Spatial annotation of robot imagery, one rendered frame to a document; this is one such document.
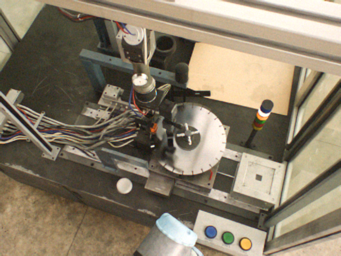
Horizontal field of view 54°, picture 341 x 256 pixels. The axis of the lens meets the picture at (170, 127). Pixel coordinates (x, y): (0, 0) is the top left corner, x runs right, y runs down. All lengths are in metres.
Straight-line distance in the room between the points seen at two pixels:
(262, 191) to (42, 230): 1.55
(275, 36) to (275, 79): 1.56
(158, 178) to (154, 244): 0.66
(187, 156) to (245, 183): 0.27
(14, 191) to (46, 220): 0.33
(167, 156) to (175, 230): 0.57
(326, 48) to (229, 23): 0.09
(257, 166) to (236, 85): 0.52
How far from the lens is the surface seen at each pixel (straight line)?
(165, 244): 0.90
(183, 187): 1.57
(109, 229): 2.35
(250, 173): 1.48
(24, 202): 2.57
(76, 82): 1.91
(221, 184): 1.59
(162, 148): 1.43
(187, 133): 1.40
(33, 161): 1.77
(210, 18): 0.33
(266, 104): 1.32
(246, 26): 0.33
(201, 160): 1.41
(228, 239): 1.39
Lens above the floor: 2.28
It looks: 65 degrees down
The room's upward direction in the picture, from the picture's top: 4 degrees counter-clockwise
